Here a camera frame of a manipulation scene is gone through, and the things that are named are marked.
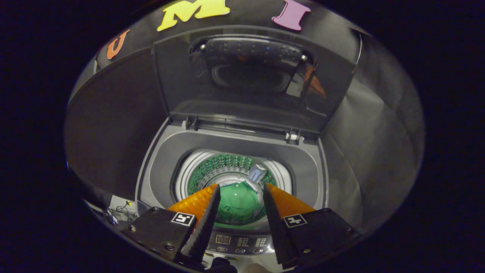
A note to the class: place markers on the dark washing machine lid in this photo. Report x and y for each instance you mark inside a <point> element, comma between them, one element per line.
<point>182,87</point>

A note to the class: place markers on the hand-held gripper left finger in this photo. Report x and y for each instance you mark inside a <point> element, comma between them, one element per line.
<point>204,231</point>

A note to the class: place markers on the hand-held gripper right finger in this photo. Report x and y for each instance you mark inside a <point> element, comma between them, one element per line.
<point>278,235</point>

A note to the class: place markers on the green polo shirt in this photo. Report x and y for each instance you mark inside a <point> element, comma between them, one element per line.
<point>238,204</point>

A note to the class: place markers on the dark grey washing machine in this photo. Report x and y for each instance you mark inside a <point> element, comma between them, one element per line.
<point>166,159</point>

